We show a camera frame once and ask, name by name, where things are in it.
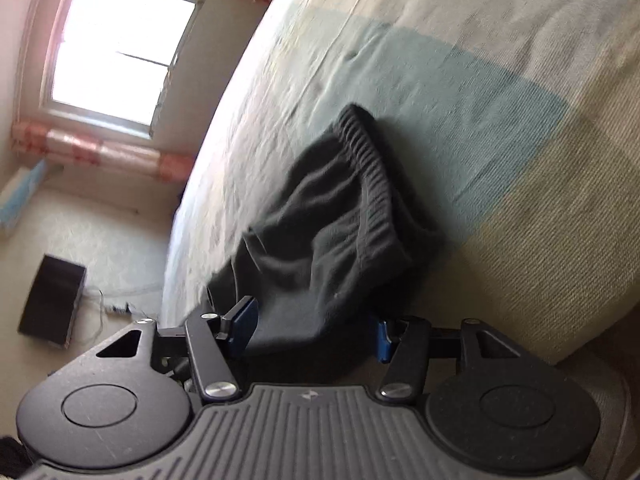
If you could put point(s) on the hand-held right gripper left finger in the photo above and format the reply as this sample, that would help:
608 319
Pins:
246 327

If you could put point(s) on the white power strip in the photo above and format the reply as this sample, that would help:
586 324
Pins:
120 308

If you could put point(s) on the patchwork bed sheet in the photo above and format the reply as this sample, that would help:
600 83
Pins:
500 85

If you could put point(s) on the window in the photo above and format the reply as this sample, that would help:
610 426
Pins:
110 60

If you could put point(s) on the black wall television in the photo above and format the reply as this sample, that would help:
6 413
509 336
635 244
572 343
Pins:
50 300

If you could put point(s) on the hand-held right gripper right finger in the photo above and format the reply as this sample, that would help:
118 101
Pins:
384 342

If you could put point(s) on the person's right forearm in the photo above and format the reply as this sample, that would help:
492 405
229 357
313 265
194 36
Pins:
7 460

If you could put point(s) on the dark grey pants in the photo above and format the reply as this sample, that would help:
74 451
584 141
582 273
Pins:
325 240

